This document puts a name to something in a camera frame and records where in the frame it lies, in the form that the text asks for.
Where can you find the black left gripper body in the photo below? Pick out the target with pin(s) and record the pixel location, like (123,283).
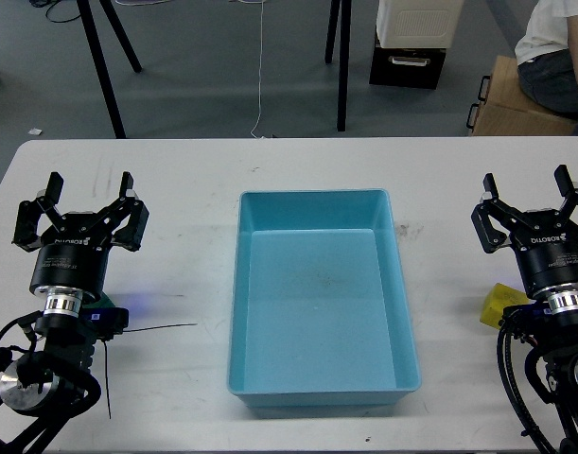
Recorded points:
(73,256)

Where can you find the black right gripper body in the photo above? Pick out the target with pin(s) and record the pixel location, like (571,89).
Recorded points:
(546,250)

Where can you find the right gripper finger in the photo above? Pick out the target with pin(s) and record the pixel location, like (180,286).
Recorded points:
(568,190)
(494,220)

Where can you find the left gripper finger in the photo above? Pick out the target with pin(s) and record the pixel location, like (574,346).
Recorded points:
(123,222)
(29,213)

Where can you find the green block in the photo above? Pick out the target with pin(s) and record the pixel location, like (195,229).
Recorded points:
(104,301)

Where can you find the yellow block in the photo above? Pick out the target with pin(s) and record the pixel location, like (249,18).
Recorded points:
(497,299)

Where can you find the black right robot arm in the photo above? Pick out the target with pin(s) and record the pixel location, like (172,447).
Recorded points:
(549,324)

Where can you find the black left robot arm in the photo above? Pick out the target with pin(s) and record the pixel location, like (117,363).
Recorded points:
(46,356)

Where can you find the light blue plastic box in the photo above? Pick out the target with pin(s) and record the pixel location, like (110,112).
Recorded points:
(320,309)

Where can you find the seated person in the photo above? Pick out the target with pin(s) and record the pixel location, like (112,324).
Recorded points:
(547,57)

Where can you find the white appliance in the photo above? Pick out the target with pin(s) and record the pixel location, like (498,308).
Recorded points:
(417,24)

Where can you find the black tripod leg left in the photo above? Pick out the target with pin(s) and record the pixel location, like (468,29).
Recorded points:
(89,25)

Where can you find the black tripod leg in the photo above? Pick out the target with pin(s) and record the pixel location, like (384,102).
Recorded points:
(89,25)
(339,27)

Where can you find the black tripod leg right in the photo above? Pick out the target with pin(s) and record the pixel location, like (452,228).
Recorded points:
(339,27)

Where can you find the cardboard box with handles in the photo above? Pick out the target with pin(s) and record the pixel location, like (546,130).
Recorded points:
(502,109)

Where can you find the black box with handle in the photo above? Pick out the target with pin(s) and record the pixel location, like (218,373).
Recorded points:
(419,68)

